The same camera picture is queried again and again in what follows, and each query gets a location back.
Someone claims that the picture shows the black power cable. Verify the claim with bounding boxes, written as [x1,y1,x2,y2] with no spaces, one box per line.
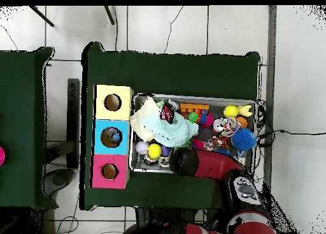
[257,128,326,143]

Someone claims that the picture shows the cream yellow waffle cloth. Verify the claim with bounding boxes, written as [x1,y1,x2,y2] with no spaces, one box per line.
[129,96,164,143]

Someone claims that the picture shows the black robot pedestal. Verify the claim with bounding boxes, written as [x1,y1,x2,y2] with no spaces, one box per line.
[134,207,204,227]

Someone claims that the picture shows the orange studded plastic bar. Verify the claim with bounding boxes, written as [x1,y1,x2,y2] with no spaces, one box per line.
[179,103,210,113]

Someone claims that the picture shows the multicolour spiky caterpillar toy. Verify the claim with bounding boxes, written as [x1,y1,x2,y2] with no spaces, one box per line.
[187,111,215,129]

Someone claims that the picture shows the wooden box with three holes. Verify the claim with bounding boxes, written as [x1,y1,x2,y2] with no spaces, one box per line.
[90,84,135,189]

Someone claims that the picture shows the dark green side table cloth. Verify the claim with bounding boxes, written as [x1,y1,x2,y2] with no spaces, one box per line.
[0,46,58,210]

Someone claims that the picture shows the shallow wire mesh bin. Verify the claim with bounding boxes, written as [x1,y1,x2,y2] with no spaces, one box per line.
[129,92,257,178]

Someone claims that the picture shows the mint green waffle cloth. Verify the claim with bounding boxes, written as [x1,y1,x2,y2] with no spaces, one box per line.
[141,108,199,148]

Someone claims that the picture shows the orange toy basketball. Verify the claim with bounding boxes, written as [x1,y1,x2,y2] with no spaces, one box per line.
[236,115,248,129]

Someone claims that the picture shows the yellow smooth ball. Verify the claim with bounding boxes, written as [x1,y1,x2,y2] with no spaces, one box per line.
[223,105,239,118]
[146,143,163,160]

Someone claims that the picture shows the black tripod leg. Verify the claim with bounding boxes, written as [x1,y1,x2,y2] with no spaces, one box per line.
[28,5,55,27]
[103,5,116,26]

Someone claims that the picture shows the grey round stand base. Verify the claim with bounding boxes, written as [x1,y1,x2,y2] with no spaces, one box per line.
[43,168,75,197]

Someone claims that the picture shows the crushed red drink can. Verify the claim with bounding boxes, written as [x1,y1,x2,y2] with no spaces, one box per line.
[159,102,176,124]

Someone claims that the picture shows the yellow foam bone toy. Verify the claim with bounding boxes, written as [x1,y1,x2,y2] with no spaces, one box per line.
[237,105,253,117]

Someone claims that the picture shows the blue fuzzy monster toy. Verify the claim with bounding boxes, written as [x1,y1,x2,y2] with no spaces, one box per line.
[230,128,257,152]

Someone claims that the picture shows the dark green tablecloth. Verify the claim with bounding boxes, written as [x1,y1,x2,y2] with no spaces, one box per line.
[80,41,261,211]

